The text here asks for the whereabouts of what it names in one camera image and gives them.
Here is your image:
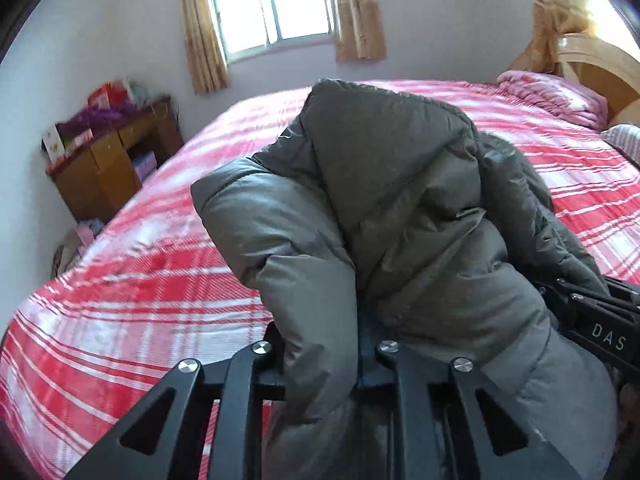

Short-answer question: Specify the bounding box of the patterned cloth bundle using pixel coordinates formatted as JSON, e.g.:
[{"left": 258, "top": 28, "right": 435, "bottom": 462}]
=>
[{"left": 50, "top": 242, "right": 83, "bottom": 278}]

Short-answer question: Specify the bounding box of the pink bag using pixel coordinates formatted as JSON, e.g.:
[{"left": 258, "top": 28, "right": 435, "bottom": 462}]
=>
[{"left": 75, "top": 219, "right": 106, "bottom": 248}]

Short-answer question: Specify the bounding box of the yellow patterned curtain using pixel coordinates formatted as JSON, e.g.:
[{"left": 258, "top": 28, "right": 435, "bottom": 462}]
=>
[
  {"left": 509, "top": 0, "right": 596, "bottom": 75},
  {"left": 330, "top": 0, "right": 387, "bottom": 62},
  {"left": 177, "top": 0, "right": 231, "bottom": 95}
]

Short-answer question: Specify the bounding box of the wooden desk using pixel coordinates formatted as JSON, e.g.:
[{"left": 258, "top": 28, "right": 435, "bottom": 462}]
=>
[{"left": 45, "top": 96, "right": 185, "bottom": 223}]

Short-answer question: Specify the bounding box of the cream wooden headboard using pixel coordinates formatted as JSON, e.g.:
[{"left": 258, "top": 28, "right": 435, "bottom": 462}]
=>
[{"left": 555, "top": 34, "right": 640, "bottom": 128}]

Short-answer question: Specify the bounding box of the red box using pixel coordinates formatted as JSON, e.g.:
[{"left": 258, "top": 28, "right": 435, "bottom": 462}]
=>
[{"left": 87, "top": 82, "right": 126, "bottom": 110}]

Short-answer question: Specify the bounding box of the striped pillow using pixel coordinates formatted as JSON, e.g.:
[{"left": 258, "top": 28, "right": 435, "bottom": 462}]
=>
[{"left": 600, "top": 124, "right": 640, "bottom": 168}]

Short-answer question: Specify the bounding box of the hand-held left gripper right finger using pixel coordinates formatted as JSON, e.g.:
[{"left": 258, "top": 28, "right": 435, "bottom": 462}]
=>
[{"left": 356, "top": 322, "right": 582, "bottom": 480}]

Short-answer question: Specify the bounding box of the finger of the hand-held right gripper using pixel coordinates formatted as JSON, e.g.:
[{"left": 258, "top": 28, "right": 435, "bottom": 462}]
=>
[{"left": 536, "top": 276, "right": 640, "bottom": 311}]

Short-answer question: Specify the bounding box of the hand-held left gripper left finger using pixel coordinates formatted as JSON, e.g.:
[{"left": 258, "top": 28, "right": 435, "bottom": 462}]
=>
[{"left": 65, "top": 321, "right": 287, "bottom": 480}]

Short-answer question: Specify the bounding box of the window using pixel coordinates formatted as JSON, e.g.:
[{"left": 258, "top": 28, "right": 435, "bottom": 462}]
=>
[{"left": 206, "top": 0, "right": 337, "bottom": 63}]

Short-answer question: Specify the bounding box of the blue packet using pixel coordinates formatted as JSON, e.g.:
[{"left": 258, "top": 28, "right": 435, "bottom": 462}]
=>
[{"left": 131, "top": 152, "right": 157, "bottom": 178}]

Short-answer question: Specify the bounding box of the pink folded quilt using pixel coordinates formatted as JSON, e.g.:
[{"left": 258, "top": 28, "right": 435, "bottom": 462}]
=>
[{"left": 496, "top": 70, "right": 610, "bottom": 132}]

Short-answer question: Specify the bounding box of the bed with red plaid sheet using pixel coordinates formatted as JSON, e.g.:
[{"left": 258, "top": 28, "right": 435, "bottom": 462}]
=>
[{"left": 0, "top": 79, "right": 640, "bottom": 480}]

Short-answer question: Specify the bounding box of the grey puffer jacket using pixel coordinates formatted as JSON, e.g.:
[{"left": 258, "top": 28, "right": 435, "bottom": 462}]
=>
[{"left": 190, "top": 78, "right": 621, "bottom": 480}]

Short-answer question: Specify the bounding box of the white printed box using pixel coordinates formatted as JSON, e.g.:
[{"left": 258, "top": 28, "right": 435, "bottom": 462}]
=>
[{"left": 42, "top": 125, "right": 93, "bottom": 163}]

